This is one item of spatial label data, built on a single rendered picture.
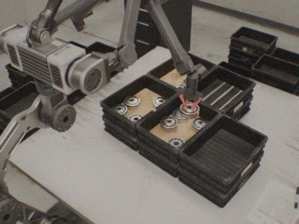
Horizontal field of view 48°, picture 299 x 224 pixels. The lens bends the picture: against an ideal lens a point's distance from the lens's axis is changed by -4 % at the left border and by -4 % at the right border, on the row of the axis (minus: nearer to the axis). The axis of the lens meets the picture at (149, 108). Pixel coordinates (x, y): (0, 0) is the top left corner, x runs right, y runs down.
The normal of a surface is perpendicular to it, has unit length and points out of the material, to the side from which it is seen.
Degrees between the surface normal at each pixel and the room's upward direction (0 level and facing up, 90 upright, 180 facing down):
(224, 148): 0
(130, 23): 48
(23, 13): 90
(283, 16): 90
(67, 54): 0
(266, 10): 90
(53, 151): 0
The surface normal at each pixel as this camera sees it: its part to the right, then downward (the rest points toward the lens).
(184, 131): -0.02, -0.77
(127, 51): 0.60, -0.21
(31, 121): 0.80, 0.36
